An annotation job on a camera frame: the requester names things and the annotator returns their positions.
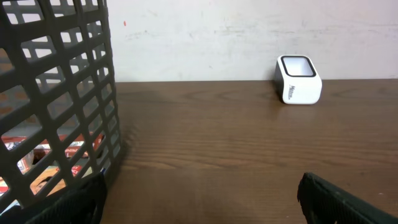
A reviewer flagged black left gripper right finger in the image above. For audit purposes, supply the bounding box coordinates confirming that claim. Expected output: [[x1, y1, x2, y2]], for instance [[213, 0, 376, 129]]
[[297, 172, 397, 224]]

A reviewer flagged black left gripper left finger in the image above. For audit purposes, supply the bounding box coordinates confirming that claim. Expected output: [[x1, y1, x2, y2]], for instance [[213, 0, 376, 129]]
[[25, 173, 107, 224]]

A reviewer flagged large white snack bag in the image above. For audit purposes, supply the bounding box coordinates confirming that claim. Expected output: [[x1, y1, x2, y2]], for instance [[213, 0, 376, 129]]
[[0, 141, 103, 206]]

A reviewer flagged white barcode scanner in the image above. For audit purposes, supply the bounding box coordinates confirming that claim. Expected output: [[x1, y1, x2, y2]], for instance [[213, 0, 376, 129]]
[[274, 55, 323, 105]]

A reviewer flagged red snack packet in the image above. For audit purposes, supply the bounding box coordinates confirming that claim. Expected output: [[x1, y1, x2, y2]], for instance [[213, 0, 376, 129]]
[[1, 134, 104, 160]]

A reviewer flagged dark grey plastic basket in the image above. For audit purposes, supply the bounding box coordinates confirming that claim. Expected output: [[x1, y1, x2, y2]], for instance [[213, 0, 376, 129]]
[[1, 0, 122, 223]]

